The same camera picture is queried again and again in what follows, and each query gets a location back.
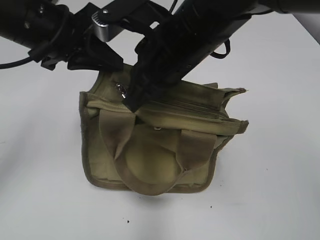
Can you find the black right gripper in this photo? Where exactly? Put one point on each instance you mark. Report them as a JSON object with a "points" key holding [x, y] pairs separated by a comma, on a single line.
{"points": [[182, 42]]}

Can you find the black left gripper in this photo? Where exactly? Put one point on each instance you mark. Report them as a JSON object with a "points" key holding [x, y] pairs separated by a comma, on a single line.
{"points": [[80, 49]]}

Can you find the silver zipper pull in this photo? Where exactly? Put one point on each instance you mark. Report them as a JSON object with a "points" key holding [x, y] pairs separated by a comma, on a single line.
{"points": [[122, 89]]}

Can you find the khaki yellow canvas bag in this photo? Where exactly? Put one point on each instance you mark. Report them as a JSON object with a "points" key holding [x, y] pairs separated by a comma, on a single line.
{"points": [[167, 146]]}

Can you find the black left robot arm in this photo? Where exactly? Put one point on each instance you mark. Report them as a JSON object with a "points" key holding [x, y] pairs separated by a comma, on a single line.
{"points": [[53, 34]]}

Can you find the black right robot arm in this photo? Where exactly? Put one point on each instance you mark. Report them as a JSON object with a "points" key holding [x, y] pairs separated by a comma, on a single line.
{"points": [[238, 12]]}

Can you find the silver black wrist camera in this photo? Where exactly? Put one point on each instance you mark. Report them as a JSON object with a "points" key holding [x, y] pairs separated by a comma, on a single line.
{"points": [[133, 15]]}

